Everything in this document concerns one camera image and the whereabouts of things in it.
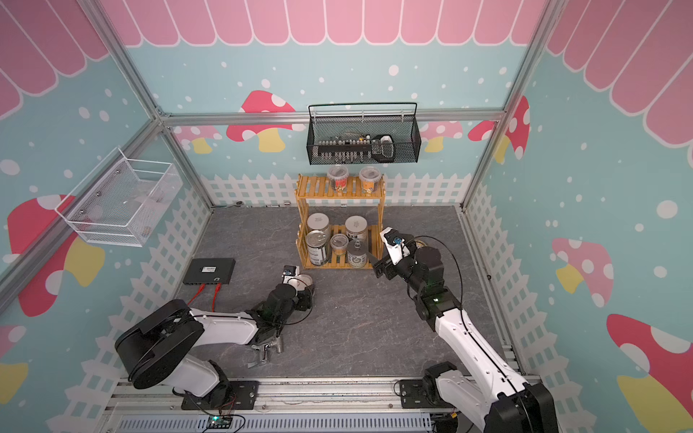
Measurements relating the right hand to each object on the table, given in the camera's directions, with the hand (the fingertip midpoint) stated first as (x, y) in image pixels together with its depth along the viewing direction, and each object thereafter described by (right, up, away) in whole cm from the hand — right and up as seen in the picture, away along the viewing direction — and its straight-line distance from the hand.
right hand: (382, 241), depth 77 cm
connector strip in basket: (-11, +30, +13) cm, 34 cm away
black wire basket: (+10, +39, +18) cm, 44 cm away
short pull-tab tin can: (-7, -5, +16) cm, 18 cm away
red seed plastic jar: (-13, +20, +6) cm, 25 cm away
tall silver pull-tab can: (-21, 0, +15) cm, 26 cm away
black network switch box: (-60, -11, +20) cm, 65 cm away
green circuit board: (-45, -49, -4) cm, 67 cm away
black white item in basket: (+1, +31, +13) cm, 34 cm away
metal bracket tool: (-32, -31, +5) cm, 45 cm away
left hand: (-25, -17, +15) cm, 33 cm away
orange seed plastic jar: (-3, +20, +6) cm, 21 cm away
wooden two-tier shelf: (-23, +18, +12) cm, 31 cm away
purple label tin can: (-24, -12, +2) cm, 27 cm away
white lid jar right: (-8, +5, +21) cm, 23 cm away
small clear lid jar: (-14, -1, +21) cm, 25 cm away
